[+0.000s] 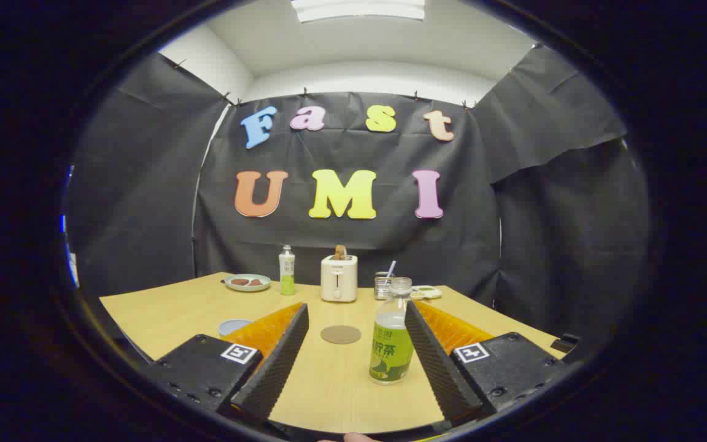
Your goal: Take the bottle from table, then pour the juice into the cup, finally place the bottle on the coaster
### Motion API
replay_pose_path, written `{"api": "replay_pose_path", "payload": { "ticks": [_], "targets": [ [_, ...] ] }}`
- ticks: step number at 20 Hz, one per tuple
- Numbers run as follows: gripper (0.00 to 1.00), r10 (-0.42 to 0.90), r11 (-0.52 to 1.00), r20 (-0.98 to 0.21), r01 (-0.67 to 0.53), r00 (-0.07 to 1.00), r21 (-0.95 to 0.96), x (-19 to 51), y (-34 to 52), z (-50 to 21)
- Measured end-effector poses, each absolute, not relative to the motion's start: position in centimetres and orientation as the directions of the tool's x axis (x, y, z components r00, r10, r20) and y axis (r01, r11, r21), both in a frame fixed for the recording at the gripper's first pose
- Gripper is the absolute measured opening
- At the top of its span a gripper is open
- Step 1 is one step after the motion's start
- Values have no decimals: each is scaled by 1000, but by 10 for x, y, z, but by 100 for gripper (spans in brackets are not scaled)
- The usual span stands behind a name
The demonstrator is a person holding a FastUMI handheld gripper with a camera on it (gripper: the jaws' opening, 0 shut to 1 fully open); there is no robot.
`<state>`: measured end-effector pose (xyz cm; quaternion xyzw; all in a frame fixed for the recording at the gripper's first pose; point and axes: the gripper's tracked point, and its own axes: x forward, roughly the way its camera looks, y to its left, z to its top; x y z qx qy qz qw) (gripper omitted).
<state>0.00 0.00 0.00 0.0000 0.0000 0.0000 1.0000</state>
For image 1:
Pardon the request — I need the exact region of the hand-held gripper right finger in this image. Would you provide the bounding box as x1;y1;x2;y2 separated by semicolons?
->
404;300;569;424

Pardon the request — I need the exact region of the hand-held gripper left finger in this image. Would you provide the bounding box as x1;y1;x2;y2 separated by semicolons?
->
142;302;310;427

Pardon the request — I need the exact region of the green label juice bottle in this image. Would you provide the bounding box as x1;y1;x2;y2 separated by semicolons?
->
369;277;415;386

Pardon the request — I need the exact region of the pale blue cup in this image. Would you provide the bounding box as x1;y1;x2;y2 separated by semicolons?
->
217;319;253;337

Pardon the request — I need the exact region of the round brown coaster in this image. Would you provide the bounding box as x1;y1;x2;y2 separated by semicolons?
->
320;325;362;345

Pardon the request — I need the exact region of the small white green bottle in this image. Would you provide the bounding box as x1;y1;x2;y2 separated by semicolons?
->
279;244;296;297

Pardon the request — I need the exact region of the pale green plate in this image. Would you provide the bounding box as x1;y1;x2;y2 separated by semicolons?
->
224;274;272;292

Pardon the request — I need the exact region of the white toaster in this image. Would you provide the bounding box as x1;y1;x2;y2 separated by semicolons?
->
320;254;358;303

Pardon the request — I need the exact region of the wooden table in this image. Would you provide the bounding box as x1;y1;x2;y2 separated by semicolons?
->
99;272;566;434

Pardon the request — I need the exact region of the ceiling light panel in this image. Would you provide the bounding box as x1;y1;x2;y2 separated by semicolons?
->
291;0;426;23

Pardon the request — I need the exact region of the metal wire mesh holder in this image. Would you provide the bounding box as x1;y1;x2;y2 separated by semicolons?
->
374;271;396;300

